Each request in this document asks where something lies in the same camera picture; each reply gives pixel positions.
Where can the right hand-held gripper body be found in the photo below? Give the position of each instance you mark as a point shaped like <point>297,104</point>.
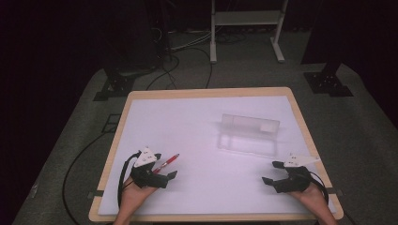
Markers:
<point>294,179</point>

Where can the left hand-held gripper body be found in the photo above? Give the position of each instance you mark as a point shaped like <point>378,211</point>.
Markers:
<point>147,178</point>

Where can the red pen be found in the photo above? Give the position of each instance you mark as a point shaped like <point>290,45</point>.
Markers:
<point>167,162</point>

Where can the person's left hand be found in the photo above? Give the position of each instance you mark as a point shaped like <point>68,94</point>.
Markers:
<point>134,195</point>

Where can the person's right hand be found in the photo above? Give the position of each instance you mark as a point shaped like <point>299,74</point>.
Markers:
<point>309,197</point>

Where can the white table mat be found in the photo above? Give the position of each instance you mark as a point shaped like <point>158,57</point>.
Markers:
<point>194,131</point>

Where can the black tape strip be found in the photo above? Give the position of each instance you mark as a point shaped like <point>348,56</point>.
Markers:
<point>95,194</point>
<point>336,191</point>

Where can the clear plastic case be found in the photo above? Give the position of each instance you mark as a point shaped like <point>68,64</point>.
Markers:
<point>250,126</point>

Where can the black tape floor outline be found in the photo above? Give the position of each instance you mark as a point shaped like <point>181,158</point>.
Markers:
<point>111,123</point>

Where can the wooden table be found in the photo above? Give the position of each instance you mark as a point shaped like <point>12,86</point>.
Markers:
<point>206,92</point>

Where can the black stand base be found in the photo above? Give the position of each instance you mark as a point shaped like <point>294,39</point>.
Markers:
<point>327,82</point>
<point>117,86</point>

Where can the white metal stand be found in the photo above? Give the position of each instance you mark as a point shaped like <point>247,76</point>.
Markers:
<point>213,47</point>

